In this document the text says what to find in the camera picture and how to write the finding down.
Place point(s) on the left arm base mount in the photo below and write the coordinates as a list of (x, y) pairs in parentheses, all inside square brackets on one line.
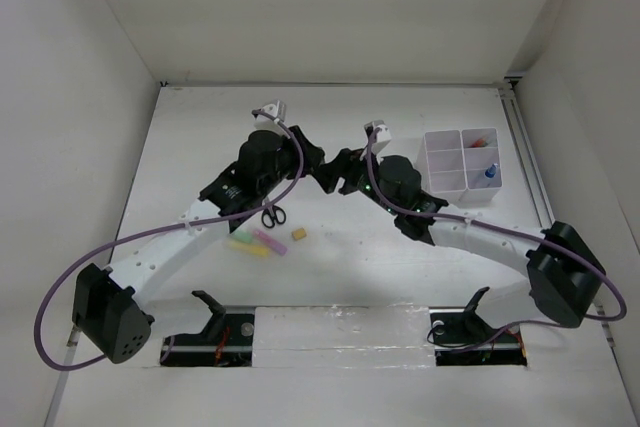
[(225, 340)]

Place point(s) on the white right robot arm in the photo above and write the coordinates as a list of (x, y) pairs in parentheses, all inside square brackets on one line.
[(562, 274)]

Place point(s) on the yellow eraser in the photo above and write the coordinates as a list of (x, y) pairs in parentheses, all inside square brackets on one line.
[(299, 234)]

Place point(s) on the pink highlighter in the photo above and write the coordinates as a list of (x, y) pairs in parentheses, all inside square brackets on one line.
[(270, 242)]

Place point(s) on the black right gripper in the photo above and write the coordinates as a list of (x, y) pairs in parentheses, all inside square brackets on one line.
[(328, 174)]

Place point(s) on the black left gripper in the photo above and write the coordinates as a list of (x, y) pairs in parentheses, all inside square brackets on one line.
[(313, 156)]

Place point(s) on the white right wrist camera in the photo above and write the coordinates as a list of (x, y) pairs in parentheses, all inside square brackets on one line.
[(380, 133)]

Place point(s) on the blue capped glue bottle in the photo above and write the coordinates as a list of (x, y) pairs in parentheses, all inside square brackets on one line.
[(491, 174)]

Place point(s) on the green highlighter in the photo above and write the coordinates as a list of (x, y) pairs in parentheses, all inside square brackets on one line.
[(242, 236)]

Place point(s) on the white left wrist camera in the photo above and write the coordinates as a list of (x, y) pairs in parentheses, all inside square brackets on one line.
[(270, 115)]

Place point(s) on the yellow highlighter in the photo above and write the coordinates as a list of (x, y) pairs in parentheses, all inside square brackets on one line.
[(256, 250)]

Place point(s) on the aluminium rail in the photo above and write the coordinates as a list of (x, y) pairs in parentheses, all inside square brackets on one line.
[(525, 152)]

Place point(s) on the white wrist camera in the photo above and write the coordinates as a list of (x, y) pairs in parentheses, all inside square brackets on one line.
[(270, 115), (380, 133)]

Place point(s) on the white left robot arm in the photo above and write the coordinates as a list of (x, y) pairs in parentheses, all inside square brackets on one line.
[(118, 308)]

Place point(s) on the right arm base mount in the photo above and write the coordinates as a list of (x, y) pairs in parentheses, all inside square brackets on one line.
[(460, 338)]

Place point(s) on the white divided organizer left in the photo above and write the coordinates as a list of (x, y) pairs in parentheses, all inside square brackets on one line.
[(445, 164)]

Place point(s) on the black handled scissors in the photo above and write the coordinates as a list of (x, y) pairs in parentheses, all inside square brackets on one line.
[(272, 215)]

